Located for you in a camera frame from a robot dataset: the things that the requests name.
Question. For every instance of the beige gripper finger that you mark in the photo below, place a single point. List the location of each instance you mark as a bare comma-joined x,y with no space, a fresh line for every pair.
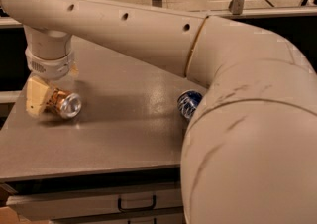
39,92

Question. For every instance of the black drawer handle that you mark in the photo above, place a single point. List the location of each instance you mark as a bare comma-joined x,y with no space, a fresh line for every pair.
127,205

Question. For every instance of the blue soda can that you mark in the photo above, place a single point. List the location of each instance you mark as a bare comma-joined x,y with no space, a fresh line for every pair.
188,102

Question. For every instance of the orange soda can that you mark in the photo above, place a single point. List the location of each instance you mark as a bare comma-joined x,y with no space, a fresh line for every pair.
65,104

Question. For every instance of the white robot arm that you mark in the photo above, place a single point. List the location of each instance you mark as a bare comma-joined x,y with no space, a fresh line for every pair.
250,151

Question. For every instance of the grey cabinet drawer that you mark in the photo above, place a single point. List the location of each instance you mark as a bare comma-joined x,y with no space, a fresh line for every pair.
50,206

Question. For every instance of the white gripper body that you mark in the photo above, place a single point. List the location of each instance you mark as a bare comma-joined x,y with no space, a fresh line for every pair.
50,66

